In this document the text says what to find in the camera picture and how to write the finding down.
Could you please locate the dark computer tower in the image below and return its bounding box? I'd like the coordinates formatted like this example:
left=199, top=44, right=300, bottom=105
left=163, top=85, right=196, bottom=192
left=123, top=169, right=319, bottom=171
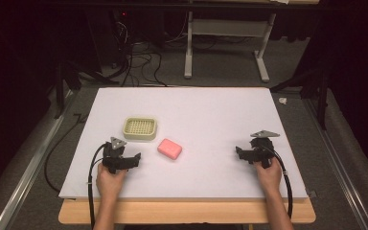
left=84, top=8, right=133, bottom=70

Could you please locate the black floor cable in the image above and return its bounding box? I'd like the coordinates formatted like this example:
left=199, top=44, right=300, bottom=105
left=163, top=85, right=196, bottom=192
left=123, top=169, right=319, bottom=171
left=43, top=112, right=90, bottom=194

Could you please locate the person's right hand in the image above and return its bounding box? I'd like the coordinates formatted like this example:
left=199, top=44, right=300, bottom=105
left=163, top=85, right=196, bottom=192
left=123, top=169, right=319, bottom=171
left=253, top=157, right=284, bottom=194

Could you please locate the white metal desk frame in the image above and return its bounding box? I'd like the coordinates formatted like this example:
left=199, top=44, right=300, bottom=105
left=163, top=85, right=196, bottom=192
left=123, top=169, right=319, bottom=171
left=183, top=11, right=278, bottom=83

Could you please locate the cream slotted soap dish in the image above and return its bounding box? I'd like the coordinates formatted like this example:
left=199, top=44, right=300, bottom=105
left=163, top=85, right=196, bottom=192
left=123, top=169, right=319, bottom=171
left=122, top=116, right=159, bottom=142

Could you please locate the person's left hand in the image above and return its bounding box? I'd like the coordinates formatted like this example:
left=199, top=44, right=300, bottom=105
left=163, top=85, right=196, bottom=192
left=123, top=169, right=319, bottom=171
left=95, top=164, right=129, bottom=201

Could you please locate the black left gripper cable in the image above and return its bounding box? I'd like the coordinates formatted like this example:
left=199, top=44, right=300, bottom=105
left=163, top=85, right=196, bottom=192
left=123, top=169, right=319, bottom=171
left=86, top=143, right=108, bottom=230

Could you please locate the aluminium rail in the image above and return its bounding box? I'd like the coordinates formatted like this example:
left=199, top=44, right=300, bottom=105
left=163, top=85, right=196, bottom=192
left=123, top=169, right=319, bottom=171
left=301, top=95, right=368, bottom=230
left=0, top=90, right=78, bottom=230

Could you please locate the pink soap bar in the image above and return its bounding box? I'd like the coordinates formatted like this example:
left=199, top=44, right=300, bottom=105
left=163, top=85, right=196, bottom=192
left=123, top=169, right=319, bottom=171
left=156, top=137, right=184, bottom=161

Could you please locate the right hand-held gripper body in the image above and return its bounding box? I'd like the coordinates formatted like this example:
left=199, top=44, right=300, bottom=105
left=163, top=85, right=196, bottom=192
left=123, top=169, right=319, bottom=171
left=242, top=129, right=281, bottom=170

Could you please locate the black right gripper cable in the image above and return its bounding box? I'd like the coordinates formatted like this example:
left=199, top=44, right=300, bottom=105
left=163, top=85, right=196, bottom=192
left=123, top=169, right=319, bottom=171
left=258, top=144, right=294, bottom=220

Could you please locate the wooden table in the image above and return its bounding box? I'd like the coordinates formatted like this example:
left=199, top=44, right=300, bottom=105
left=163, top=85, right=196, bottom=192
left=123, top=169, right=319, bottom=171
left=57, top=196, right=317, bottom=225

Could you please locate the tangle of black floor cables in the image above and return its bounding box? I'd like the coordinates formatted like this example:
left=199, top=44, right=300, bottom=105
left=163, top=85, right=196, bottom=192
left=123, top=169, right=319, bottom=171
left=116, top=18, right=186, bottom=88

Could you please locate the white table mat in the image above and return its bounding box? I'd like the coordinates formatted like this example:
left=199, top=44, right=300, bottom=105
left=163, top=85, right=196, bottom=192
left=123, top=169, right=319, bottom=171
left=57, top=86, right=310, bottom=203

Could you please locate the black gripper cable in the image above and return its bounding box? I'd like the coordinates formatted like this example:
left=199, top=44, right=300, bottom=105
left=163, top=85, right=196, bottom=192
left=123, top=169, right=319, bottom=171
left=258, top=144, right=294, bottom=220
left=86, top=143, right=108, bottom=230

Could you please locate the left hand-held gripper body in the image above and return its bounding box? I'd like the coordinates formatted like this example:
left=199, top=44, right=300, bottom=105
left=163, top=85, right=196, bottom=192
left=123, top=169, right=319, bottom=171
left=102, top=136, right=136, bottom=175

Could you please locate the black stand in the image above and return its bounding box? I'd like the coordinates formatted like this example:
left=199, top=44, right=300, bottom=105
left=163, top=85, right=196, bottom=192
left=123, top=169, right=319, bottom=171
left=53, top=59, right=120, bottom=120
left=269, top=63, right=331, bottom=131

